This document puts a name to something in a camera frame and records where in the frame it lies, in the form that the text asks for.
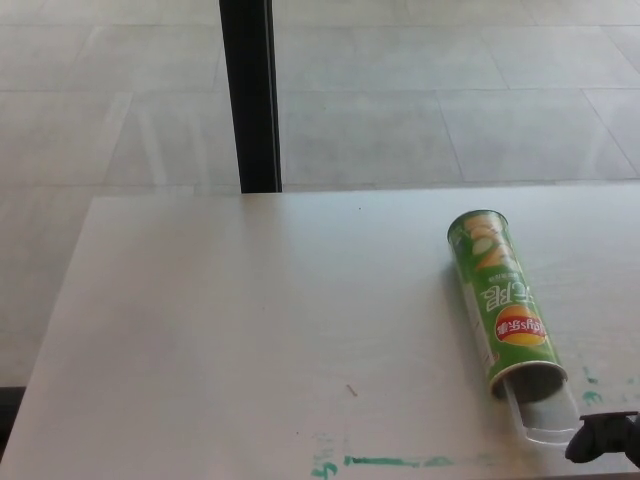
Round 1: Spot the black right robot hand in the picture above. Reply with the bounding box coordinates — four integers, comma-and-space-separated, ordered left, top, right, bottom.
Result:
564, 410, 640, 464

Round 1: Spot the green chips can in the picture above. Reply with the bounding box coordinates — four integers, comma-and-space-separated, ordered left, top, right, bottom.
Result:
446, 208, 569, 401

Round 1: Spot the black vertical post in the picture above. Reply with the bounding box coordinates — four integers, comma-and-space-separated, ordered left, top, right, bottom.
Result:
218, 0, 283, 195

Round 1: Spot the clear plastic chips tray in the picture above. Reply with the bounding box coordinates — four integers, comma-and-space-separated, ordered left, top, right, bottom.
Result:
503, 375, 584, 446

